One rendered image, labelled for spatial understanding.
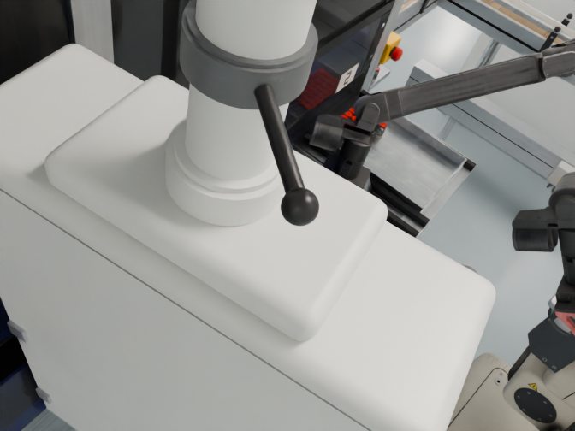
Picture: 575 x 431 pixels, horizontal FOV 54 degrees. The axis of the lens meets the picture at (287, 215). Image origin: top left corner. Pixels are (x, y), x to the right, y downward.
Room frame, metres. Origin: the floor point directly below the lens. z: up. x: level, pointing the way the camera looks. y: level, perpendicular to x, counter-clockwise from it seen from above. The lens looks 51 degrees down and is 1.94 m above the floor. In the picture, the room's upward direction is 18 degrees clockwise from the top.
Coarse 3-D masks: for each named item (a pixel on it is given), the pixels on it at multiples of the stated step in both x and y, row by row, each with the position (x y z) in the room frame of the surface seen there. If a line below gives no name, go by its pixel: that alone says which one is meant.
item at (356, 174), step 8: (328, 160) 0.89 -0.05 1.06; (336, 160) 0.88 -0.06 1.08; (344, 160) 0.86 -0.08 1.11; (328, 168) 0.87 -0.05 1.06; (336, 168) 0.86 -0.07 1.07; (344, 168) 0.85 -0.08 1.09; (352, 168) 0.85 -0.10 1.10; (360, 168) 0.87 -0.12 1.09; (368, 168) 0.91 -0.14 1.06; (344, 176) 0.85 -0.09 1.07; (352, 176) 0.86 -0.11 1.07; (360, 176) 0.87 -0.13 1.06; (368, 176) 0.88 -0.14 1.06; (360, 184) 0.85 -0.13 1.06
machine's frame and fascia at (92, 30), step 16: (64, 0) 0.50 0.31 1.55; (80, 0) 0.51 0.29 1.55; (96, 0) 0.53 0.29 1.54; (80, 16) 0.51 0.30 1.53; (96, 16) 0.53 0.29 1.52; (368, 16) 1.25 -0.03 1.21; (80, 32) 0.51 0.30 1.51; (96, 32) 0.53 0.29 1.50; (336, 32) 1.14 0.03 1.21; (352, 32) 1.20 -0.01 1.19; (96, 48) 0.53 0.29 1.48; (112, 48) 0.55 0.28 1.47; (320, 48) 1.07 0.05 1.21; (288, 128) 1.03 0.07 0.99
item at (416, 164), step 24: (408, 120) 1.30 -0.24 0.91; (384, 144) 1.21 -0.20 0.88; (408, 144) 1.24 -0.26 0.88; (432, 144) 1.26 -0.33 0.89; (384, 168) 1.11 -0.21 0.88; (408, 168) 1.14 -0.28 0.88; (432, 168) 1.17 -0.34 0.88; (456, 168) 1.21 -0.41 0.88; (408, 192) 1.05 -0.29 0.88; (432, 192) 1.08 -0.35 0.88
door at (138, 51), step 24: (120, 0) 0.57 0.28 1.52; (144, 0) 0.61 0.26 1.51; (168, 0) 0.65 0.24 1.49; (120, 24) 0.57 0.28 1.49; (144, 24) 0.61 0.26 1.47; (168, 24) 0.65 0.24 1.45; (120, 48) 0.57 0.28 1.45; (144, 48) 0.61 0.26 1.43; (168, 48) 0.65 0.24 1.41; (144, 72) 0.61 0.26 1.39; (168, 72) 0.65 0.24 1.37
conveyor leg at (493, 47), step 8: (496, 40) 2.02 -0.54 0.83; (488, 48) 2.05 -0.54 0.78; (496, 48) 2.04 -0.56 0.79; (488, 56) 2.04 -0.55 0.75; (480, 64) 2.05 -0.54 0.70; (488, 64) 2.05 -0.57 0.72; (448, 120) 2.05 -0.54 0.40; (456, 120) 2.05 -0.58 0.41; (440, 128) 2.06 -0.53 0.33; (448, 128) 2.04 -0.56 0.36; (440, 136) 2.04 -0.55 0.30
